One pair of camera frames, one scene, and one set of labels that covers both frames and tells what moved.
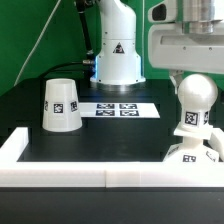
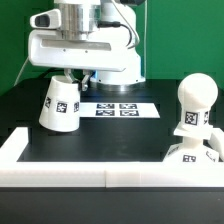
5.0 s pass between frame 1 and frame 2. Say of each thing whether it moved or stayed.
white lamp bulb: stayed
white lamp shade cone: stayed
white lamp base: stayed
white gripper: moved
